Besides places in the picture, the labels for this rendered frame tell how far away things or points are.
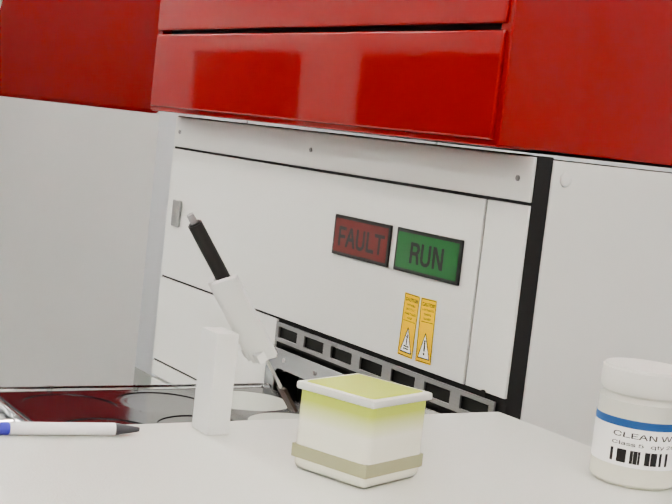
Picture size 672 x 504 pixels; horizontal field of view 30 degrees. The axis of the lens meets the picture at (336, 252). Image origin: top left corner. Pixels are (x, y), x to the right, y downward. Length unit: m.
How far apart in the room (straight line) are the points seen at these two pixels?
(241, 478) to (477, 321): 0.44
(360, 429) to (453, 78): 0.47
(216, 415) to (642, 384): 0.34
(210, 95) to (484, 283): 0.58
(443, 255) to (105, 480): 0.56
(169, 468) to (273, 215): 0.76
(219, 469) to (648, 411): 0.34
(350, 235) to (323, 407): 0.57
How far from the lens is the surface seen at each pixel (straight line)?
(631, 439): 1.03
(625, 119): 1.33
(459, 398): 1.31
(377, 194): 1.45
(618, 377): 1.03
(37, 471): 0.91
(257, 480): 0.92
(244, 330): 1.03
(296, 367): 1.56
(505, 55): 1.22
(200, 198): 1.83
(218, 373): 1.03
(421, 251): 1.37
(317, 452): 0.95
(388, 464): 0.94
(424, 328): 1.36
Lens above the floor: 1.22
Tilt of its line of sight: 5 degrees down
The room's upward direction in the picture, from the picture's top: 6 degrees clockwise
